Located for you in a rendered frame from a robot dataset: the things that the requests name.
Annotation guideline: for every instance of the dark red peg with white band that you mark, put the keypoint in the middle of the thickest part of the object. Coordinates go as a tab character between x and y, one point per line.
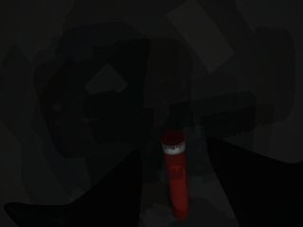
174	148

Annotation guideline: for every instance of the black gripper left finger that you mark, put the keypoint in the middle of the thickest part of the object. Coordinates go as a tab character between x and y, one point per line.
113	202

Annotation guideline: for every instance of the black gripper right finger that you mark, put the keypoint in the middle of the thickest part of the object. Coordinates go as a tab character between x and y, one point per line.
263	192

